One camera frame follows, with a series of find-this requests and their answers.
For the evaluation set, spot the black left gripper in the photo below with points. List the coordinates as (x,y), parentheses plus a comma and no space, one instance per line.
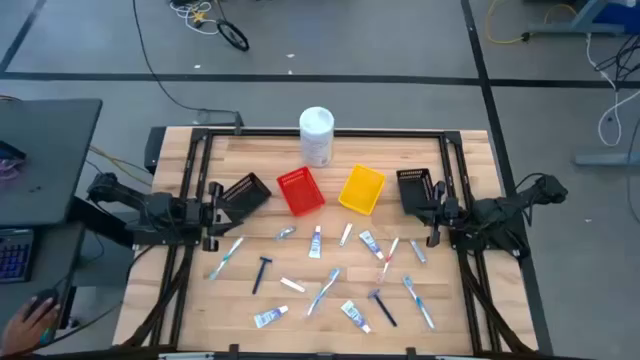
(212,217)

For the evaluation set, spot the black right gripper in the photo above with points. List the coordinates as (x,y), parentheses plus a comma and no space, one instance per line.
(450,212)

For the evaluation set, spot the silver narrow sachet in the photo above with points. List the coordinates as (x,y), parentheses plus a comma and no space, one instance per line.
(418,251)

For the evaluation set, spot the green white toothbrush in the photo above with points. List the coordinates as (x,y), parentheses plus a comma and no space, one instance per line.
(226,258)

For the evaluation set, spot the red white toothbrush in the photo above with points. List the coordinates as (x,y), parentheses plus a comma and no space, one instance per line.
(389,255)

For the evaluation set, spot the white purple toothpaste tube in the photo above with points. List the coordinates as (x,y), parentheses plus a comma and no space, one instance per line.
(269,317)
(370,243)
(315,245)
(355,316)

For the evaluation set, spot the crinkled silver foil sachet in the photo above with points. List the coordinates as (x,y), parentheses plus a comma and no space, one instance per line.
(285,233)

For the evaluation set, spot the blue disposable razor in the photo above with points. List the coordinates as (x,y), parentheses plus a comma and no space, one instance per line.
(260,277)
(384,310)

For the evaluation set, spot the blue white toothbrush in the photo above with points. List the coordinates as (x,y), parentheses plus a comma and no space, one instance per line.
(322,292)
(419,302)

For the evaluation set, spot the white narrow sachet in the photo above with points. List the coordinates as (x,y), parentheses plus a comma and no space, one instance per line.
(345,235)
(292,285)

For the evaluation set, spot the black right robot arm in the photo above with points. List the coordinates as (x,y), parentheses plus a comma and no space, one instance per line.
(500,212)

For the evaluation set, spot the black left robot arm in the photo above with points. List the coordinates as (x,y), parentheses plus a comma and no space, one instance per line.
(165,207)

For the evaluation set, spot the black plastic mesh basket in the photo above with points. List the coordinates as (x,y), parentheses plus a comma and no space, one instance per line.
(415,192)
(250,192)

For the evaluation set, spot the yellow plastic mesh basket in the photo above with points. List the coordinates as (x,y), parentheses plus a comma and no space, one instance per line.
(362,190)

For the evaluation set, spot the red plastic mesh basket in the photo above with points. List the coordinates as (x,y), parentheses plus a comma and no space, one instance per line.
(300,192)

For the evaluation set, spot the white wipes canister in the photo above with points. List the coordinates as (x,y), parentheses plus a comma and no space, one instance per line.
(316,135)

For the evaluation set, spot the dark grey desk shelf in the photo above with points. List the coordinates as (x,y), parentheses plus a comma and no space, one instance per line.
(55,260)

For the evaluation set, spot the black wheel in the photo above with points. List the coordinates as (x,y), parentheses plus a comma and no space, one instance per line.
(239,44)

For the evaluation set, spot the black desk top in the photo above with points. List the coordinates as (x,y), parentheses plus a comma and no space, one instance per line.
(45,160)

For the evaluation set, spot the grey desk foot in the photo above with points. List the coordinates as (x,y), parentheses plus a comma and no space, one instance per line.
(605,159)

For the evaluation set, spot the black computer mouse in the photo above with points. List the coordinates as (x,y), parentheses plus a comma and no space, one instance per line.
(42,297)

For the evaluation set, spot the black backlit keyboard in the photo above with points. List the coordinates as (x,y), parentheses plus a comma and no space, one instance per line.
(15,257)

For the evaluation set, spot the person's hand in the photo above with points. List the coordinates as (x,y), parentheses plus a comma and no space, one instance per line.
(25,330)

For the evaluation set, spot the desk with blue-grey legs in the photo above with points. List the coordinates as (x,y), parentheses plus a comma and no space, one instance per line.
(575,27)

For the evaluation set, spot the black clamp post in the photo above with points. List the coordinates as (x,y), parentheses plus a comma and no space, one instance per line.
(238,125)

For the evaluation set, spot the black aluminium table frame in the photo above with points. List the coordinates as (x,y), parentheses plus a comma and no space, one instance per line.
(260,133)

